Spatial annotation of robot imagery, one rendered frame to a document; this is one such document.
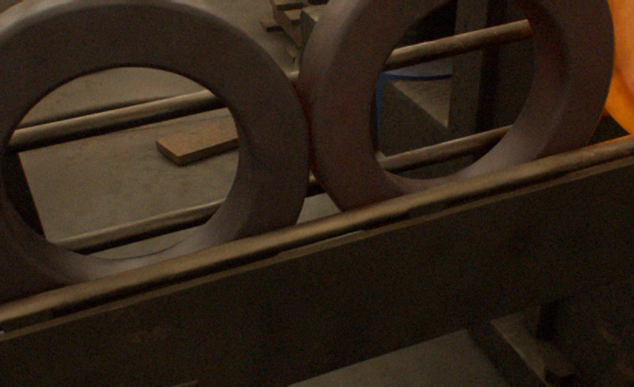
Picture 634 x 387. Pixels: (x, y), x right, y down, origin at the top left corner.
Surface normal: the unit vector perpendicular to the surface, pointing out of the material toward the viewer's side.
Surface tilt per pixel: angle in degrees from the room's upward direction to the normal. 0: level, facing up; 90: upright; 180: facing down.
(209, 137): 0
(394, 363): 0
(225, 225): 50
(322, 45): 62
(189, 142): 0
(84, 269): 32
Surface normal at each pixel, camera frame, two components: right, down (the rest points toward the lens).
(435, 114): -0.38, -0.74
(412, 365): -0.01, -0.87
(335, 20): -0.77, -0.37
